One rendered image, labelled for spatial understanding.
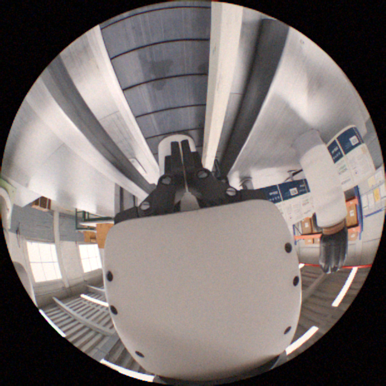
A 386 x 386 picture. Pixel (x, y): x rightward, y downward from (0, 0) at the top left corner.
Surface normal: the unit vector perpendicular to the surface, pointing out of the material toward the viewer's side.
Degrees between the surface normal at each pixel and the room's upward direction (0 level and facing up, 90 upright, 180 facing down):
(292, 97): 0
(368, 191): 90
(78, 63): 0
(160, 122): 0
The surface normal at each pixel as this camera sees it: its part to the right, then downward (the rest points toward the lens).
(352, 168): -0.97, 0.11
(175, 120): 0.17, 0.94
